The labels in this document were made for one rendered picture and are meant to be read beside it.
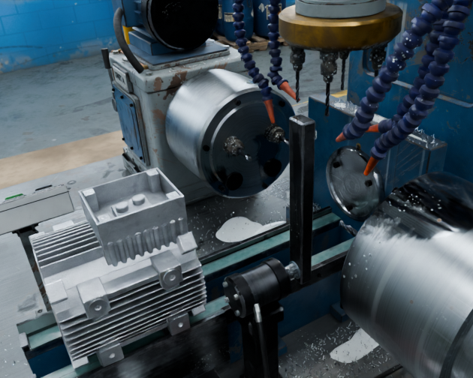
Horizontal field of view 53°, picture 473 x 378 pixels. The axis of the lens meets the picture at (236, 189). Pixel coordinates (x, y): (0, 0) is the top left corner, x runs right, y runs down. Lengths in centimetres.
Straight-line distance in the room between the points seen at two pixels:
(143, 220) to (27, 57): 559
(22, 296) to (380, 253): 77
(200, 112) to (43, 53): 528
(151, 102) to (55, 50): 512
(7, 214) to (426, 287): 65
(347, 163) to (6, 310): 74
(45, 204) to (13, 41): 530
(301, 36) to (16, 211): 54
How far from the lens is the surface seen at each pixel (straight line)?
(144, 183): 72
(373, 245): 60
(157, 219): 64
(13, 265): 121
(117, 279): 65
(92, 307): 62
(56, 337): 82
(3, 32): 610
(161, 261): 65
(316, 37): 68
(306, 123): 57
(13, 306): 110
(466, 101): 87
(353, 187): 91
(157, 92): 111
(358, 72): 102
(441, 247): 57
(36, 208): 87
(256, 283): 65
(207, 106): 95
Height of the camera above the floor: 148
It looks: 31 degrees down
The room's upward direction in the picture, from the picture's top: 4 degrees counter-clockwise
